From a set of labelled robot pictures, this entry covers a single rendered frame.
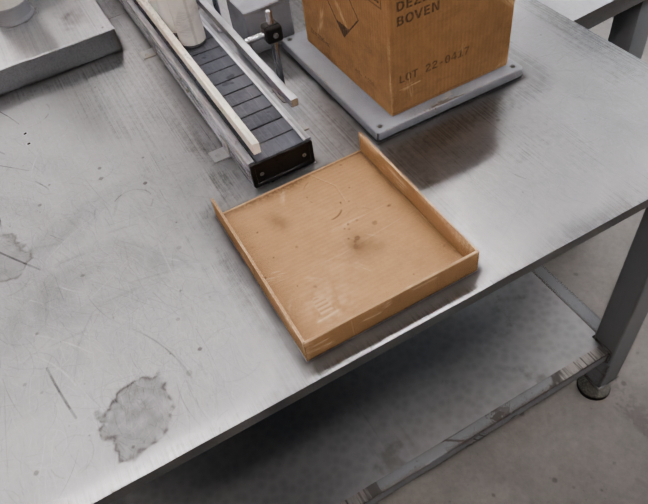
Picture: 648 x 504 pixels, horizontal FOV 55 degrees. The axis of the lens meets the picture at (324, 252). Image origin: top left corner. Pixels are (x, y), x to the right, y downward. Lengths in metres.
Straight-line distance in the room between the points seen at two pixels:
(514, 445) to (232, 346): 0.98
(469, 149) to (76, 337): 0.65
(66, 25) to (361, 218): 0.82
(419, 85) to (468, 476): 0.95
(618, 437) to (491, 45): 1.01
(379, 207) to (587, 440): 0.95
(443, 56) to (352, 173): 0.24
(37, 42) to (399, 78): 0.77
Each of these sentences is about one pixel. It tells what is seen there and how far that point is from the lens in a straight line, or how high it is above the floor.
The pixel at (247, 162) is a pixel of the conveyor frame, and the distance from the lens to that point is 0.98.
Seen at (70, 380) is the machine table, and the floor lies 0.83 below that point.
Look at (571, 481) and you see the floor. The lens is 1.65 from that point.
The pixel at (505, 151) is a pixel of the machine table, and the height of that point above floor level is 0.83.
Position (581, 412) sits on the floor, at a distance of 1.73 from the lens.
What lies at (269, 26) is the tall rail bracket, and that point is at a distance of 1.11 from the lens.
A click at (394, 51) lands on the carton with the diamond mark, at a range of 1.00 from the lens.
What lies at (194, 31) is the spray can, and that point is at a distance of 1.26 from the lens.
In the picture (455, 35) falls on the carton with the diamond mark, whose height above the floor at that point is 0.95.
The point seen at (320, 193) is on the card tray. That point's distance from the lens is 0.97.
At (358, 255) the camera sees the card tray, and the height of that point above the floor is 0.83.
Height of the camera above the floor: 1.51
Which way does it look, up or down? 49 degrees down
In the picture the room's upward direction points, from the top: 10 degrees counter-clockwise
